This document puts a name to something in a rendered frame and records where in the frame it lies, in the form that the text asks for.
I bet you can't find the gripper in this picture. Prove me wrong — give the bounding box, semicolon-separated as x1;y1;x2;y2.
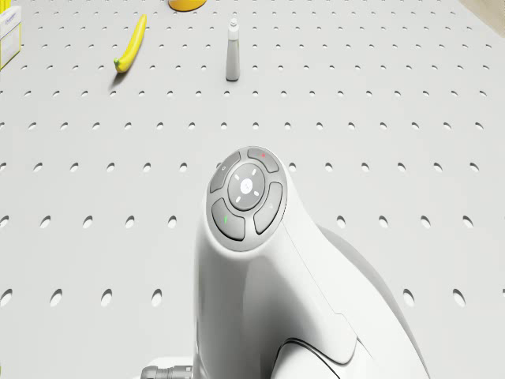
140;356;195;379

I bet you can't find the small white bottle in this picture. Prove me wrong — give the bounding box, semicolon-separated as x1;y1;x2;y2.
225;17;241;82

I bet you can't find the banana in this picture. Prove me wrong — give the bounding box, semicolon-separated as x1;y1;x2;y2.
114;13;148;74

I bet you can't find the yellow bowl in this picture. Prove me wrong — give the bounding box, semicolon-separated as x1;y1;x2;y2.
167;0;206;12

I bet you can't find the yellow white carton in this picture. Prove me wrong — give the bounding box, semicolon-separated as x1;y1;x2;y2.
0;5;23;71

